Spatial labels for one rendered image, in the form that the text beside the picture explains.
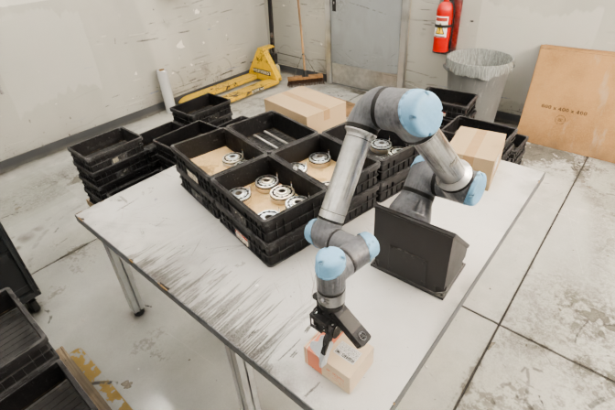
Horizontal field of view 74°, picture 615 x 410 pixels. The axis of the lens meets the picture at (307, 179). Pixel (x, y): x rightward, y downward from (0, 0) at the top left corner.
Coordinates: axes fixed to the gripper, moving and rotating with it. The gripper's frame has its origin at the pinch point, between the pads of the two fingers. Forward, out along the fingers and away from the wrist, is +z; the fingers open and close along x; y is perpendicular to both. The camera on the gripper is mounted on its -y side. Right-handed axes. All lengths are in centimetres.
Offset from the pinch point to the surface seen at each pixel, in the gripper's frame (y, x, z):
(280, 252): 41.6, -19.7, -0.3
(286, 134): 96, -84, -8
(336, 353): -0.7, 2.2, -1.6
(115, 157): 212, -37, 22
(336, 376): -3.5, 6.0, 1.7
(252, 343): 25.1, 11.4, 5.8
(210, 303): 48.4, 9.4, 5.7
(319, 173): 57, -63, -7
